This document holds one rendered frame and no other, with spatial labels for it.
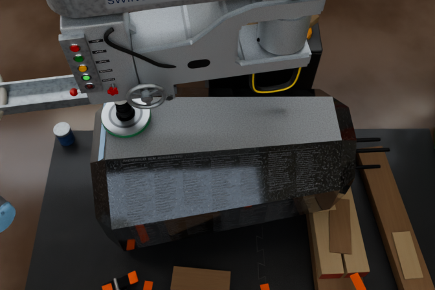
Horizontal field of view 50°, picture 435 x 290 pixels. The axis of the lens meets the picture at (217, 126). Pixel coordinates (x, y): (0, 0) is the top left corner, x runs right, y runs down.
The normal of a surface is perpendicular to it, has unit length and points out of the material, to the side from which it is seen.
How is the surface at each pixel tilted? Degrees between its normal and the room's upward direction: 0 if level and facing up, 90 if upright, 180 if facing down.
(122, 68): 90
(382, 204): 0
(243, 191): 45
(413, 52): 0
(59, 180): 0
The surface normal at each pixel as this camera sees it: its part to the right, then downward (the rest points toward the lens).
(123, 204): 0.07, 0.23
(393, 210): 0.00, -0.52
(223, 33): 0.17, 0.84
